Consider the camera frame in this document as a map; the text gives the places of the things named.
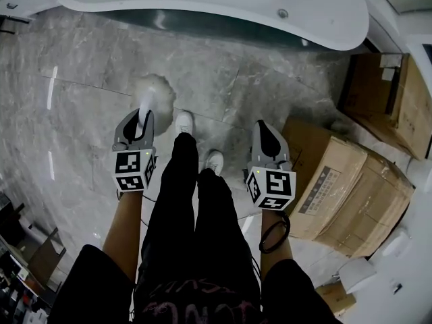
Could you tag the person's right forearm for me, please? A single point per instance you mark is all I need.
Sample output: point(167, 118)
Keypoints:
point(275, 258)

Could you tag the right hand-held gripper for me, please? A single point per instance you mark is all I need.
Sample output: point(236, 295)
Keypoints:
point(273, 184)

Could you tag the small cardboard box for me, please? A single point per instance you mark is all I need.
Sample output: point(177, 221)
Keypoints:
point(337, 300)

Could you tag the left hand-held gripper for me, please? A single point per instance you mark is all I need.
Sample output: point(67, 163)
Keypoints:
point(130, 167)

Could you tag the person's left forearm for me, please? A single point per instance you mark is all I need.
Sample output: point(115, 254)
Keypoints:
point(121, 228)

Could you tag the white round fixture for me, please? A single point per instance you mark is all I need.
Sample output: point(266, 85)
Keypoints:
point(396, 245)

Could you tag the white cloth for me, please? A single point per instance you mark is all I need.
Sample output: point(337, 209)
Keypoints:
point(158, 96)

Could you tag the small white box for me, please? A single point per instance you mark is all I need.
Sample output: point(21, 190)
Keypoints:
point(357, 275)

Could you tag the plain cardboard box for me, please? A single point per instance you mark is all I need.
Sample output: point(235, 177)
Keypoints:
point(408, 113)

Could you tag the taped cardboard box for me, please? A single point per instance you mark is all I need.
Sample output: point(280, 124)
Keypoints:
point(347, 194)

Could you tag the person's left white shoe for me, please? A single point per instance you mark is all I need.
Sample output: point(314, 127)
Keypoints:
point(184, 123)

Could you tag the person's black trousers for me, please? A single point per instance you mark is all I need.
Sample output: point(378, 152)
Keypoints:
point(182, 214)

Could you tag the dark wooden furniture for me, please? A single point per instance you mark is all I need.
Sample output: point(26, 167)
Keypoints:
point(44, 255)

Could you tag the person's black printed shirt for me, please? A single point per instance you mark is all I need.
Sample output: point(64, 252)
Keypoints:
point(87, 289)

